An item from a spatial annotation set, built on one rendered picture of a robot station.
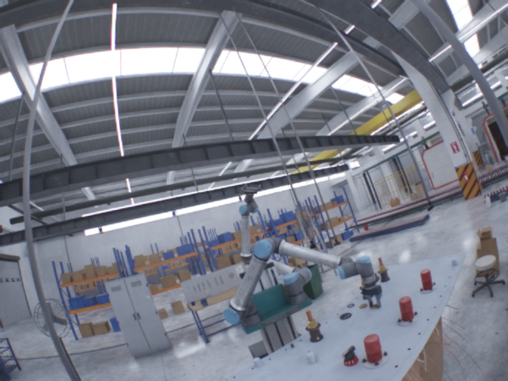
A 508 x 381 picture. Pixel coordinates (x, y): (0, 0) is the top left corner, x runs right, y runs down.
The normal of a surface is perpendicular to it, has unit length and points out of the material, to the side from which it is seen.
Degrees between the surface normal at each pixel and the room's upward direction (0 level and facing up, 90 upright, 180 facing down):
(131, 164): 90
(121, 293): 90
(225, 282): 90
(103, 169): 90
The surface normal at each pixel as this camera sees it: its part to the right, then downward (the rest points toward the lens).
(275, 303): 0.30, -0.28
